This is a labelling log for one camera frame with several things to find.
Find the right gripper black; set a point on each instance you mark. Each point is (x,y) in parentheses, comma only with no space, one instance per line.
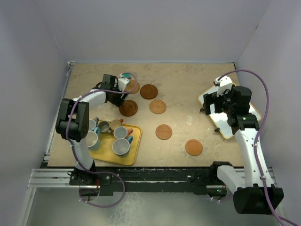
(210,99)

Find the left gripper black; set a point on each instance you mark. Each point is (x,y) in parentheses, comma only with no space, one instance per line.
(119,101)

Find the woven light brown coaster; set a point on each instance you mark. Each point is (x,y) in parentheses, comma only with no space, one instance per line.
(133,87)
(157,106)

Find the dark brown wooden coaster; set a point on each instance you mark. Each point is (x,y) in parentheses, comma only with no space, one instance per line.
(129,108)
(148,91)

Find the pink cup orange handle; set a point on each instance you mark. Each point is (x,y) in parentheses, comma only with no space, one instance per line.
(122,132)

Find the large light blue mug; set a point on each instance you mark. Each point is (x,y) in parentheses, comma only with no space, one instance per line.
(93,139)

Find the orange wooden coaster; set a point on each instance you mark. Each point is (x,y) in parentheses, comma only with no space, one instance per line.
(163,132)
(193,147)

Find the blue floral mug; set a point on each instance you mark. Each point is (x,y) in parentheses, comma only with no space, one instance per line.
(121,147)

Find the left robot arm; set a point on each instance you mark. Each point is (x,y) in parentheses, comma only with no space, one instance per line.
(72,122)

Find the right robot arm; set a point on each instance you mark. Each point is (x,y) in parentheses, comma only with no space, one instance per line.
(256,192)

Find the small brown cup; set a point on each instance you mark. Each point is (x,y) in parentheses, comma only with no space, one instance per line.
(115,124)

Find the small olive grey cup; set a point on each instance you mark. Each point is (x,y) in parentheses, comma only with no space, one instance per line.
(104,127)

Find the green whiteboard eraser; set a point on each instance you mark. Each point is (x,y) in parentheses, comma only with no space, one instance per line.
(127,76)

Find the grey mug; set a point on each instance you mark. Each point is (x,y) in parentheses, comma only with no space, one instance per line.
(93,123)

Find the yellow plastic tray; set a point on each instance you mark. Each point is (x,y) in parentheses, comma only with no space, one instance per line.
(105,152)

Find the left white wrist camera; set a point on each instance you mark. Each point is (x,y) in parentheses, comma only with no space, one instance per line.
(123,82)

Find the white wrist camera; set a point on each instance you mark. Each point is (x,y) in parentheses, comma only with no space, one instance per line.
(123,82)
(223,84)

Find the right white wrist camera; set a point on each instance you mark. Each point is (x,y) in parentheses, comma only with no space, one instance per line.
(223,84)

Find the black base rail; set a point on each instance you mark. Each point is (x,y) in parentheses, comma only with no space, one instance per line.
(195,180)

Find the aluminium frame rail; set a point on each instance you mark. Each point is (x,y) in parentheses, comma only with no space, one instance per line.
(50,178)

